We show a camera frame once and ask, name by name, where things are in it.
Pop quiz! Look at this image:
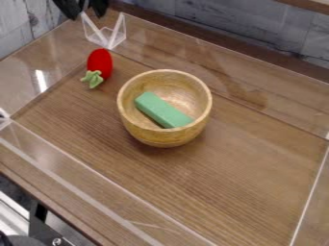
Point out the red plush fruit green stem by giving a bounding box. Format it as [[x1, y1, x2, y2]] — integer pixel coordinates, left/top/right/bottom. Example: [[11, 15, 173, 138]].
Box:
[[81, 48, 113, 88]]

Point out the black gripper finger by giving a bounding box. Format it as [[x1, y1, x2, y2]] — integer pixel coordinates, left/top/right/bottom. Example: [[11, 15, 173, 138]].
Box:
[[89, 0, 109, 17], [52, 0, 84, 20]]

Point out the clear acrylic tray wall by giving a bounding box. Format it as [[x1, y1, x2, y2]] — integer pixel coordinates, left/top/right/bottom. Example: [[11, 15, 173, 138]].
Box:
[[0, 113, 213, 246]]

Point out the green rectangular block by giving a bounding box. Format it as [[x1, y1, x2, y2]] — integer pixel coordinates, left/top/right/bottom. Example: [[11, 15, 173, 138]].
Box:
[[133, 92, 193, 129]]

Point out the black cable lower left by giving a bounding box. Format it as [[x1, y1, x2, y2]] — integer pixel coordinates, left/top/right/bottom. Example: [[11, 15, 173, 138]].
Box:
[[0, 230, 11, 246]]

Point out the clear acrylic corner bracket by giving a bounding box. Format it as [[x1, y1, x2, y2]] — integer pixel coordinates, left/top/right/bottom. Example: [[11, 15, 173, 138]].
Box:
[[80, 12, 125, 50]]

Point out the wooden bowl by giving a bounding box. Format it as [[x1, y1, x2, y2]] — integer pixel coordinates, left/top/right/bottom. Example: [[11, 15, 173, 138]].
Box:
[[116, 69, 212, 148]]

